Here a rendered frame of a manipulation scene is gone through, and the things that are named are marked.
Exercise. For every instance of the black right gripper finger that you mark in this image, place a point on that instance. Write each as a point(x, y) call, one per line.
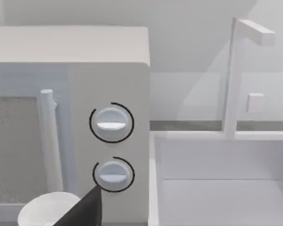
point(87, 209)

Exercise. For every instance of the white cup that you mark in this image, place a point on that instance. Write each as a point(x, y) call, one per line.
point(46, 208)

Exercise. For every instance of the pale round microwave knob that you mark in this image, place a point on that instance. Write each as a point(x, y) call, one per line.
point(111, 122)
point(113, 175)

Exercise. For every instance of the microwave door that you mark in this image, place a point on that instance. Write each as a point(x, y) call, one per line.
point(19, 141)

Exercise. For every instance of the white sink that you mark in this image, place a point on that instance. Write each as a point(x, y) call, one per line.
point(221, 176)

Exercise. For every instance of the pale microwave oven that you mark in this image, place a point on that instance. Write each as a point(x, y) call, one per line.
point(122, 70)

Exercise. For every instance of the tall white tap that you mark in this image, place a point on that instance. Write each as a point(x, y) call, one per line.
point(233, 77)

